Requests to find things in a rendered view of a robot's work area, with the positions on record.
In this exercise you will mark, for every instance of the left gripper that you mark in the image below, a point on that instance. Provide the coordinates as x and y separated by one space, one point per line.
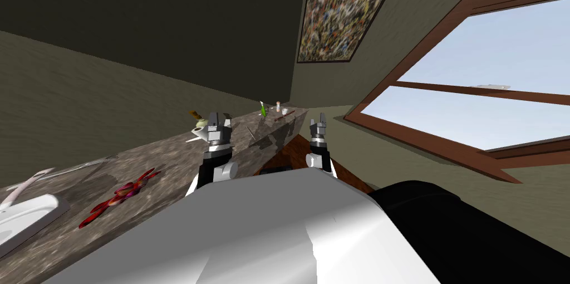
219 134

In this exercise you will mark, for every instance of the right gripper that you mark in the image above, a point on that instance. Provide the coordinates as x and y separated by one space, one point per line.
319 132

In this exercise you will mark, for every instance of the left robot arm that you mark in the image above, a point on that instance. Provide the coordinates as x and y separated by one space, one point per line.
216 163

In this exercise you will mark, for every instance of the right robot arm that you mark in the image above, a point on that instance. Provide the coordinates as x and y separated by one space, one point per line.
467 235

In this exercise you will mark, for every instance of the white cone-shaped thing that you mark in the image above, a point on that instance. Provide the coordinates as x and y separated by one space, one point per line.
199 132

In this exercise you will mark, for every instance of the dark red stick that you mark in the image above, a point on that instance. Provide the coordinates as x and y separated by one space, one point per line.
284 116

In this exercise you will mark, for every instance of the brown wooden vanity cabinet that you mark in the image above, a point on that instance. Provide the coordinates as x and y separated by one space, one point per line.
289 152

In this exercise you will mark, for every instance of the green bottle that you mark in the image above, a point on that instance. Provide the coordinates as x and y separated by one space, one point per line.
263 110

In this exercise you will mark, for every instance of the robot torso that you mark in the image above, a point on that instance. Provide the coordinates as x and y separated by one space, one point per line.
249 230

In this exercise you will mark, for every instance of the multicolour speckled framed painting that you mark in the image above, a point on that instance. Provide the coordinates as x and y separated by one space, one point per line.
343 8

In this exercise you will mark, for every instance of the red and purple leafy thing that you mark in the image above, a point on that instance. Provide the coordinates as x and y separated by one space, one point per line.
120 195

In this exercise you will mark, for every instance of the brown framed window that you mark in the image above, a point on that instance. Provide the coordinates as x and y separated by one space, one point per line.
467 110

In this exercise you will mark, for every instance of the pale curved faucet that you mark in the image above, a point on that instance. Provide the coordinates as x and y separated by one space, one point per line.
26 183

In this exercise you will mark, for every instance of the white sink basin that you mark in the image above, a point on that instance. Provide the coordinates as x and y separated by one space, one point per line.
26 219

